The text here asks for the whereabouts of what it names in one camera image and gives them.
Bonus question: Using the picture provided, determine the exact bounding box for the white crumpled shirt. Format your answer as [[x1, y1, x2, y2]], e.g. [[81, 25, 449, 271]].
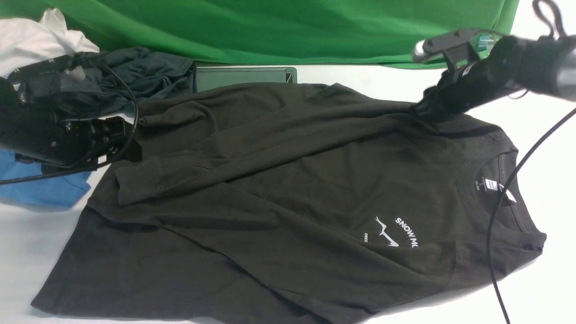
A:
[[0, 8, 99, 78]]

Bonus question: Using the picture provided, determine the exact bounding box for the blue crumpled shirt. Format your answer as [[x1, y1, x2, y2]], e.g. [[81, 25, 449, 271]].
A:
[[0, 150, 91, 209]]

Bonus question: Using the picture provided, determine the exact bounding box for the green backdrop cloth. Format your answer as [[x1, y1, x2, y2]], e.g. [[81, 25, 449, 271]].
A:
[[1, 0, 519, 69]]

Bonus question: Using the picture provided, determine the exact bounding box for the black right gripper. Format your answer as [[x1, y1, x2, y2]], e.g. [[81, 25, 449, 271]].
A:
[[410, 36, 563, 122]]

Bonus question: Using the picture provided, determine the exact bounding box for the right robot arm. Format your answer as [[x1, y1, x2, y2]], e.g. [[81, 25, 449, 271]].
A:
[[410, 36, 575, 122]]

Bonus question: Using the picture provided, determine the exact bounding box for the dark green flat tray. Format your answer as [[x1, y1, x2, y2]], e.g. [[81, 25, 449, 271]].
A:
[[194, 67, 297, 92]]

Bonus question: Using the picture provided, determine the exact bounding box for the blue binder clip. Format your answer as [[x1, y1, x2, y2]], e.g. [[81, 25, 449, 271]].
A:
[[477, 35, 497, 53]]

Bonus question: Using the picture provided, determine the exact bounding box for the dark gray long-sleeve shirt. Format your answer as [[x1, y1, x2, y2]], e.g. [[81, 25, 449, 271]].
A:
[[30, 82, 547, 324]]

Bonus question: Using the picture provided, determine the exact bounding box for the dark teal crumpled shirt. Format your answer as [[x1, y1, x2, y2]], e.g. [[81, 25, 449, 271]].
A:
[[60, 47, 196, 117]]

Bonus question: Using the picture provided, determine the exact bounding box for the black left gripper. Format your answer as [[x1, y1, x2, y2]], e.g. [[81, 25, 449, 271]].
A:
[[0, 78, 143, 170]]

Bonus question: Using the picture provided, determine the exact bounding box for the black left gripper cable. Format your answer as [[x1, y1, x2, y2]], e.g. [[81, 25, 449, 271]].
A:
[[0, 58, 140, 186]]

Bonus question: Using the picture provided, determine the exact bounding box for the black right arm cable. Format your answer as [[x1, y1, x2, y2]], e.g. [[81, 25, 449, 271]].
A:
[[487, 0, 576, 324]]

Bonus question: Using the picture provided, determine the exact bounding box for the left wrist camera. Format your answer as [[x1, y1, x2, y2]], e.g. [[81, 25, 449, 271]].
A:
[[7, 55, 86, 97]]

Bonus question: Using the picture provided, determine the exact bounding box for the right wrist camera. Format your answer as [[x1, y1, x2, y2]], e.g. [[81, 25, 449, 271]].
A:
[[412, 29, 481, 72]]

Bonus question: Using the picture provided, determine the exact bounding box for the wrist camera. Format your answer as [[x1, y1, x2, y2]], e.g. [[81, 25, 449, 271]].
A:
[[412, 29, 481, 72], [7, 55, 86, 97]]

